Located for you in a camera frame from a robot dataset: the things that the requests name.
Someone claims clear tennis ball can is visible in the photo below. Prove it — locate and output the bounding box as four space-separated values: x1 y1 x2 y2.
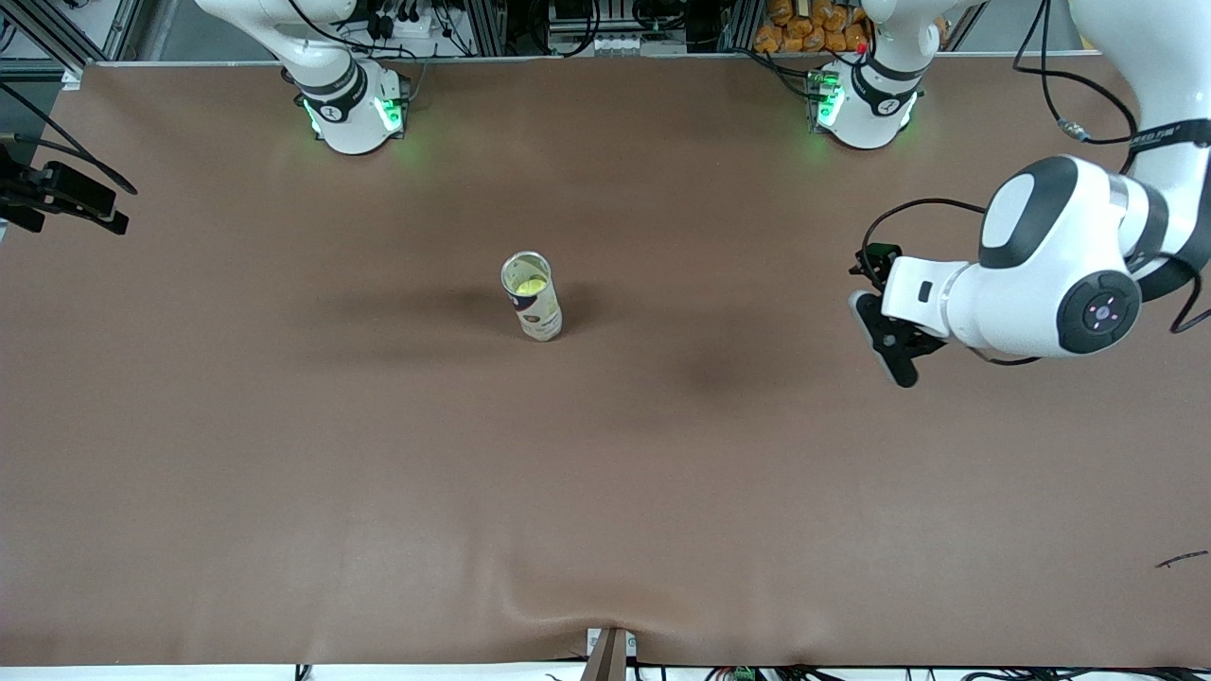
500 250 565 342

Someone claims orange lumpy bundle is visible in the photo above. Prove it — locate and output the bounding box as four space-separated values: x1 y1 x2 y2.
753 0 873 55

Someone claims white connector strip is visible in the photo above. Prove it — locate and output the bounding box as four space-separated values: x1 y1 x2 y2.
551 31 687 56

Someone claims brown table mat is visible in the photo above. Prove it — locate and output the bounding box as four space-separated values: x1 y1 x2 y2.
0 52 1211 669

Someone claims white power strip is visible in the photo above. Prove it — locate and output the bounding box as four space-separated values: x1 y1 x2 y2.
362 0 448 44

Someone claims grey aluminium frame strut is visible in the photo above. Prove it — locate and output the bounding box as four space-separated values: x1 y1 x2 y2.
0 0 88 75
102 0 143 60

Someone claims black base cable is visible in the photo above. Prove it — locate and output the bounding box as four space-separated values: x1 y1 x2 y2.
741 47 816 99

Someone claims grey aluminium frame post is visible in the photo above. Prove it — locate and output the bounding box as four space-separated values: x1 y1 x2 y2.
719 0 763 53
464 0 508 56

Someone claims black cable bundle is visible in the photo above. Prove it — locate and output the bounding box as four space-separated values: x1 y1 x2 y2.
776 665 1211 681

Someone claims metal post bracket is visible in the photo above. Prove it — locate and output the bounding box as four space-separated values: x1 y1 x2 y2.
584 626 639 681

